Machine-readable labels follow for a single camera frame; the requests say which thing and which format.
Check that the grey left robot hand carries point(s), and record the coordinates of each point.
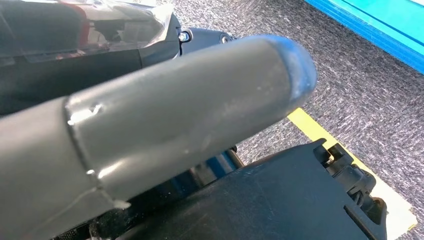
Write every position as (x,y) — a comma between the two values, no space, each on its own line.
(165,116)

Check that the blue metal shelf rack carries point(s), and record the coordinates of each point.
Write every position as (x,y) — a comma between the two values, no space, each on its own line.
(381,20)

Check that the yellow floor tape square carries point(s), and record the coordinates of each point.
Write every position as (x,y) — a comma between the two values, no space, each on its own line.
(308,127)

